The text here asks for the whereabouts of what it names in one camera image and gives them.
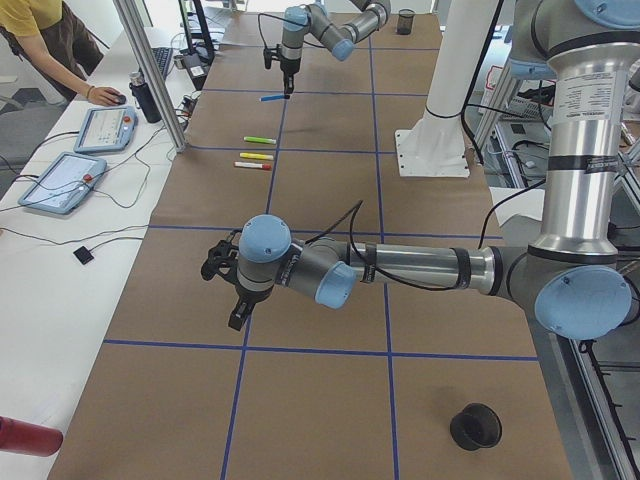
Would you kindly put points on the person in yellow shirt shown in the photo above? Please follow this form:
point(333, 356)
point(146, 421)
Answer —
point(54, 41)

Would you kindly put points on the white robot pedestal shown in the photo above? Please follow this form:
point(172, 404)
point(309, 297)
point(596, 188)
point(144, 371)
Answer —
point(435, 147)

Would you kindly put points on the red white marker pen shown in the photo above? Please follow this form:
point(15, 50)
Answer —
point(253, 165)

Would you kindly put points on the far blue teach pendant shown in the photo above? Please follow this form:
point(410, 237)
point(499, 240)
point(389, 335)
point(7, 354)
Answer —
point(106, 130)

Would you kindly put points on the person's hand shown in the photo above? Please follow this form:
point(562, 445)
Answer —
point(103, 96)

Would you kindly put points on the black keyboard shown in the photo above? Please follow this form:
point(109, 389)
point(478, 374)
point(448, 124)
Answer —
point(163, 57)

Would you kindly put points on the red water bottle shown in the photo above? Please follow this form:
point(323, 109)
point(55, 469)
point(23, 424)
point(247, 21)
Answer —
point(30, 439)

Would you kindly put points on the small black square device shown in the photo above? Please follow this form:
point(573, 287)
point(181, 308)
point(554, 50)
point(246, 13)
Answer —
point(83, 255)

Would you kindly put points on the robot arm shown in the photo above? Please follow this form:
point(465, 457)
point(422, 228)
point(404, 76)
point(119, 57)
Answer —
point(313, 19)
point(566, 278)

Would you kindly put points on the dark water bottle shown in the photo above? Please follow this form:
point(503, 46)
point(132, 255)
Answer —
point(143, 95)

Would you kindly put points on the green marker pen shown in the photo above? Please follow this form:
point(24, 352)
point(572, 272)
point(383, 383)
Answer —
point(260, 140)

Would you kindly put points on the black mesh pencil cup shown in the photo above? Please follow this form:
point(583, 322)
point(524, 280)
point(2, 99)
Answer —
point(405, 20)

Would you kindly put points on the blue teach pendant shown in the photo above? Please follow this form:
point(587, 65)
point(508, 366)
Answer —
point(65, 184)
point(106, 130)

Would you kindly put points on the yellow marker pen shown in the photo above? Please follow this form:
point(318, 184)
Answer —
point(256, 156)

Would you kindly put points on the brown paper table cover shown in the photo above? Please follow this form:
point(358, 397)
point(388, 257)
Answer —
point(304, 391)

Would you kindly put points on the blue marker pen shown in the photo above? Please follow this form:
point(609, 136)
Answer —
point(268, 98)

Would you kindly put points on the black solid cup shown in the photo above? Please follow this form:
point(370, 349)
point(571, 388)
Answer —
point(476, 427)

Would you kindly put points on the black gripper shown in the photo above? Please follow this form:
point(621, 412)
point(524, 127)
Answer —
point(288, 67)
point(247, 296)

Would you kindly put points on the aluminium frame post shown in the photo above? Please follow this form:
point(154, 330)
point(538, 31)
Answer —
point(135, 30)

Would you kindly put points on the near blue teach pendant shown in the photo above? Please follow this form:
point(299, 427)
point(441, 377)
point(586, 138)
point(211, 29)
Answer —
point(65, 184)

